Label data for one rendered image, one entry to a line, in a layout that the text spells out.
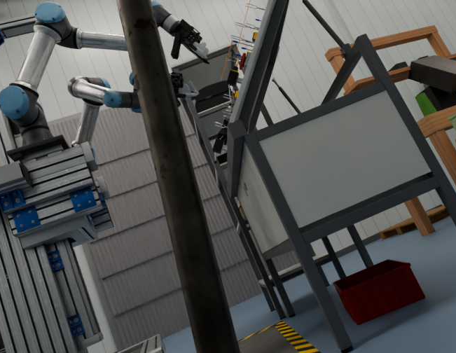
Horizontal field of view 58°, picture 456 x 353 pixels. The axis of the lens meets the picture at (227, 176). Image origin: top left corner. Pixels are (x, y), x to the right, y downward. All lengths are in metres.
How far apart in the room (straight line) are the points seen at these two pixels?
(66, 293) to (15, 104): 0.83
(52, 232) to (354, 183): 1.25
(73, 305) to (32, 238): 0.34
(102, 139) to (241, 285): 2.56
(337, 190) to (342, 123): 0.25
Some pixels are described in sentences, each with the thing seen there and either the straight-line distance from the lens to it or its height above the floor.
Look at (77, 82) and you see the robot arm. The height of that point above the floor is 1.51.
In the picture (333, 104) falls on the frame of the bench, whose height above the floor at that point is 0.78.
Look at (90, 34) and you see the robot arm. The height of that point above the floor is 1.61.
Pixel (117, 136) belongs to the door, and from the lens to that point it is 5.55.
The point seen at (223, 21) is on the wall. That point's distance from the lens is 6.64.
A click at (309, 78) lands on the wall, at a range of 6.45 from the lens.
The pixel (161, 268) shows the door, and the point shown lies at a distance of 5.12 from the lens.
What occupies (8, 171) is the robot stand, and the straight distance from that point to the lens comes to 1.75.
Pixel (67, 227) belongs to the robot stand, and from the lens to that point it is 1.90.
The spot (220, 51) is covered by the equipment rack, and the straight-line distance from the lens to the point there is 3.05.
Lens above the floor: 0.37
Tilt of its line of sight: 12 degrees up
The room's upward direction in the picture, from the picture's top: 23 degrees counter-clockwise
